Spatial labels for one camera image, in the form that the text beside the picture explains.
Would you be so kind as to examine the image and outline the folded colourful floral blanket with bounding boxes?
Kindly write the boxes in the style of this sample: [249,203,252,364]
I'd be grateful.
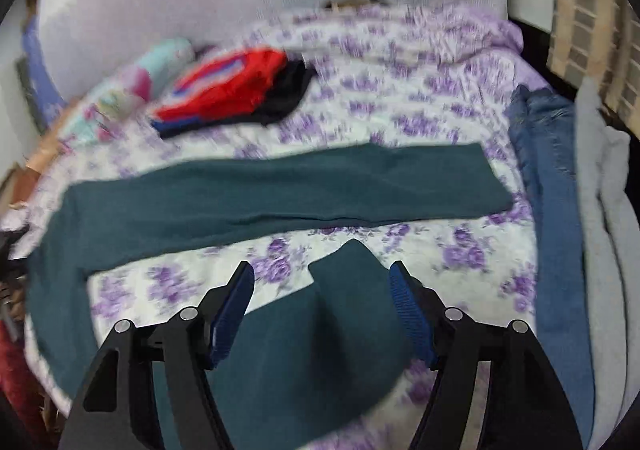
[65,37,197,142]

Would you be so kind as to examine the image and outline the grey garment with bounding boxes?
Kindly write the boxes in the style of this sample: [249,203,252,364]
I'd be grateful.
[574,77,640,450]

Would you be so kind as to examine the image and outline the dark red cloth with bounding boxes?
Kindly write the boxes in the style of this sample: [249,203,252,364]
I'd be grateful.
[0,320,51,437]

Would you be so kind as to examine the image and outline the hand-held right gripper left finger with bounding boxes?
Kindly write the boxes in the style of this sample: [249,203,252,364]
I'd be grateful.
[59,260,257,450]

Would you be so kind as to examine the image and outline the folded black garment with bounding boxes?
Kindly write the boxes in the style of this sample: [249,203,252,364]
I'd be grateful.
[160,60,319,140]

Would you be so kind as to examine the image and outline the blue patterned cloth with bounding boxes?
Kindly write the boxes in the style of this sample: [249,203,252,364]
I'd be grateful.
[20,15,67,127]

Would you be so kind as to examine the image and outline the blue jeans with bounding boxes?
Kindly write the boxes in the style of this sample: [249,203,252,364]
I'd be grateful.
[507,85,597,447]

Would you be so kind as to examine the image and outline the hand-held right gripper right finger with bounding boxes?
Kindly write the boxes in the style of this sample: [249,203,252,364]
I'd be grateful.
[389,260,584,450]

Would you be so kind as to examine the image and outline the folded red striped garment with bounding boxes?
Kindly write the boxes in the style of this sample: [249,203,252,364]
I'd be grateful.
[150,47,290,124]

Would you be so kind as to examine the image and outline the teal knit pants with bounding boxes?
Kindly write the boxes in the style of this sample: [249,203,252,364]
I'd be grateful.
[25,142,514,450]

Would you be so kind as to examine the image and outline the purple floral bedspread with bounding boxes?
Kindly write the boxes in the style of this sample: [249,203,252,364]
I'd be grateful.
[0,0,551,450]

